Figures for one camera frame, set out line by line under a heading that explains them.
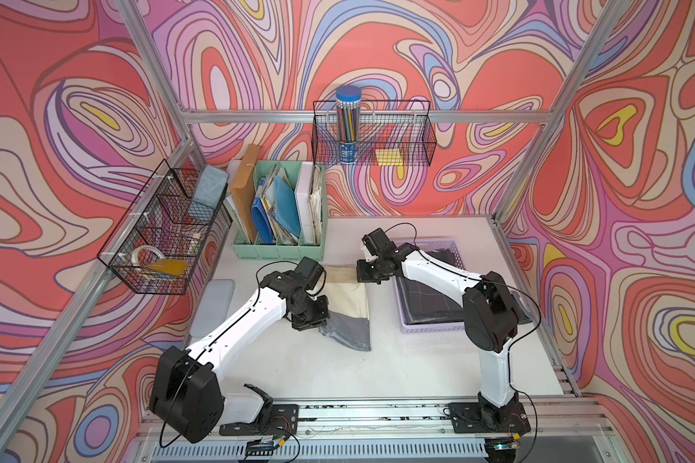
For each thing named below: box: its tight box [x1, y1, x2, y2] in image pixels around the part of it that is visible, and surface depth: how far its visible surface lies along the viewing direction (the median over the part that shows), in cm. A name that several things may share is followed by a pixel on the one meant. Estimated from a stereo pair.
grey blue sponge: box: [187, 163, 229, 222], surface depth 82 cm
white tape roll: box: [131, 245, 167, 270], surface depth 70 cm
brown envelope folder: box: [230, 143, 260, 245], surface depth 92 cm
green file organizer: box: [231, 160, 326, 263], surface depth 101 cm
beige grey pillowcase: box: [316, 264, 371, 352], surface depth 90 cm
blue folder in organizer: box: [250, 196, 277, 245], surface depth 100 cm
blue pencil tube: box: [335, 84, 362, 164], surface depth 77 cm
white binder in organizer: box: [295, 161, 315, 246], surface depth 98 cm
